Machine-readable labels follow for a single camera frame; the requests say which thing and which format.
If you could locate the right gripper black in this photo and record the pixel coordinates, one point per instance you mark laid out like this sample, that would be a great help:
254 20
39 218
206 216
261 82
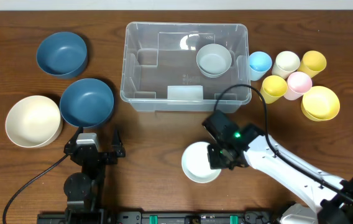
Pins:
214 157

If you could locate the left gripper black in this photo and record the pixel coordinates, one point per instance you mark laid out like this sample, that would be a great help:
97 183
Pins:
102 155

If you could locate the white small bowl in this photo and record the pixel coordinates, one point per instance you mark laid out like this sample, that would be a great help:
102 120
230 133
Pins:
195 163

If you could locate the yellow cup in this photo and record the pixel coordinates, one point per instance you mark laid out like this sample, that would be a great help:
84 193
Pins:
312 63
273 87

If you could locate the grey small bowl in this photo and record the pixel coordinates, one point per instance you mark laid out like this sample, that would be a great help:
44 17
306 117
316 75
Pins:
213 60

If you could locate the pink cup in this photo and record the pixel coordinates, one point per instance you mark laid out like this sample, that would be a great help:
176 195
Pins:
298 84

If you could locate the yellow small bowl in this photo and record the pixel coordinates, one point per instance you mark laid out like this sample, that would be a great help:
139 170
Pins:
320 104

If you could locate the cream cup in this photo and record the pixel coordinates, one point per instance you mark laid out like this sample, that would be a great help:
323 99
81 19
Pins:
285 64

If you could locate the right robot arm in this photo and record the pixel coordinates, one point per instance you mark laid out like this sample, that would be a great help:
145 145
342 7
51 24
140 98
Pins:
328 196

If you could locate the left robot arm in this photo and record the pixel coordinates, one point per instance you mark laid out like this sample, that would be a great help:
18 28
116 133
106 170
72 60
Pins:
83 189

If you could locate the clear plastic storage container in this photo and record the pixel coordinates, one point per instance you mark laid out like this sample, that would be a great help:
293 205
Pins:
160 72

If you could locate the near dark blue bowl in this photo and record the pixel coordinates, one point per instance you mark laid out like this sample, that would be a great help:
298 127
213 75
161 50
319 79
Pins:
87 103

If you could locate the dark blue bowl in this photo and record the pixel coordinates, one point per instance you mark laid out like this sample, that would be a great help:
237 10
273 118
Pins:
63 55
87 103

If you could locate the large cream bowl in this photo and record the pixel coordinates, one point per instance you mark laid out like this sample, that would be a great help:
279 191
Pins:
34 121

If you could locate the far dark blue bowl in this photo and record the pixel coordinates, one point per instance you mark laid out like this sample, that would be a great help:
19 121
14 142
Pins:
63 55

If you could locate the light blue cup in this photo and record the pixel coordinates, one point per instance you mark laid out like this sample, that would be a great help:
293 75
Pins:
260 63

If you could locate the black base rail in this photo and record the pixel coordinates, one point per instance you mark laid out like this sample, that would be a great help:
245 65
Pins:
164 217

